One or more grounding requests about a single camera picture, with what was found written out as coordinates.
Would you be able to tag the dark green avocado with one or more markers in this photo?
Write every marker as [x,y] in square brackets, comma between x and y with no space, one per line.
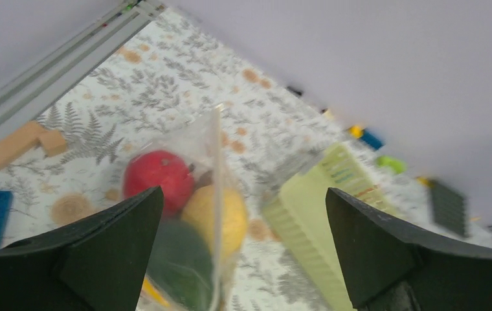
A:
[180,265]

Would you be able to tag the tan wooden block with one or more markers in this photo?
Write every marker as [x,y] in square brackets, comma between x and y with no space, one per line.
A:
[27,137]

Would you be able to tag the grey building baseplate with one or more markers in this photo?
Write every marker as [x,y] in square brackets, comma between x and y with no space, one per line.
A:
[448,208]

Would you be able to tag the orange mango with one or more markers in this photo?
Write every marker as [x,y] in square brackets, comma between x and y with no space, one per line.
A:
[151,292]

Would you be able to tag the yellow lemon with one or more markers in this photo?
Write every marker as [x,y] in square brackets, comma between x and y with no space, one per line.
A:
[199,212]

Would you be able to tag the red apple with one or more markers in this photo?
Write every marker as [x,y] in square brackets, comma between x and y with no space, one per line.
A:
[164,169]

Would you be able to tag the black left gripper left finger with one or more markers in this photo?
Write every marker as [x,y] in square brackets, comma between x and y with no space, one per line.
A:
[96,263]

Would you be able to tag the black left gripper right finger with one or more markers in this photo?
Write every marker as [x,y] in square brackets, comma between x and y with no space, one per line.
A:
[390,264]

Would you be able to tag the green arch block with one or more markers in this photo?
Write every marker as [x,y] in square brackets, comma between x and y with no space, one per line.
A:
[395,165]

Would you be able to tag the pale green perforated basket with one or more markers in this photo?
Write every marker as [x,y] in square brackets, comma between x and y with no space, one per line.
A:
[298,216]

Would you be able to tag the clear dotted zip top bag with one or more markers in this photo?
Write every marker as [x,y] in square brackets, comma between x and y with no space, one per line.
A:
[200,145]

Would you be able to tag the blue yellow brick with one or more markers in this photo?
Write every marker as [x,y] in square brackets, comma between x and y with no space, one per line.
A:
[366,136]

